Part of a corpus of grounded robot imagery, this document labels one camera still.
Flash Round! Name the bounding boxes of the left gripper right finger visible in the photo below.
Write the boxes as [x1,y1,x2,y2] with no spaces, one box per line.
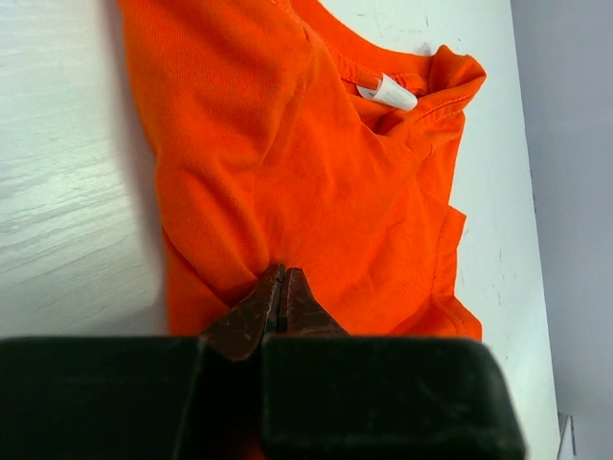
[261,268,526,459]

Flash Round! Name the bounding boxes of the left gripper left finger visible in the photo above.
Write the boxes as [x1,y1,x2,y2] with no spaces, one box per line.
[1,264,285,459]

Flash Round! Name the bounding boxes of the orange t-shirt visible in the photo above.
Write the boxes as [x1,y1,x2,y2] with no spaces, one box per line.
[119,1,486,339]

